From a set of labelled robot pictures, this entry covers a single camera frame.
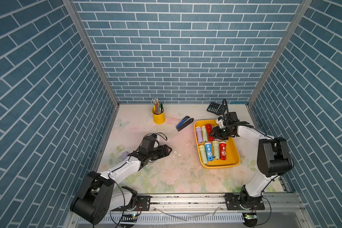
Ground blue black stapler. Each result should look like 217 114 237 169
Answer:
176 116 194 132

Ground green flashlight yellow button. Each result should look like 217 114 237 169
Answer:
201 125 209 143

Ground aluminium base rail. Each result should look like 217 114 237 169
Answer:
62 192 315 228

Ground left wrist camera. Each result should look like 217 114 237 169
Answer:
141 134 160 150

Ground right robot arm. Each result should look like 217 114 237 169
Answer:
210 124 294 211

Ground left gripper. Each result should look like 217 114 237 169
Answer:
146 144 173 160

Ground black calculator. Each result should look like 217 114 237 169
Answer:
207 102 223 116

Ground blue white flashlight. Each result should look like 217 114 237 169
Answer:
204 142 214 162

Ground yellow plastic tray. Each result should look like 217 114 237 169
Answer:
194 119 241 169

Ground pens in cup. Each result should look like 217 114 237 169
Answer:
152 98 164 115

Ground yellow pen cup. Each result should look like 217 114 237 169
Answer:
152 108 165 124

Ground red flashlight white rim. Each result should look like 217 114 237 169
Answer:
219 141 227 161

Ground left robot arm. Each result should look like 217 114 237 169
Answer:
70 133 172 225

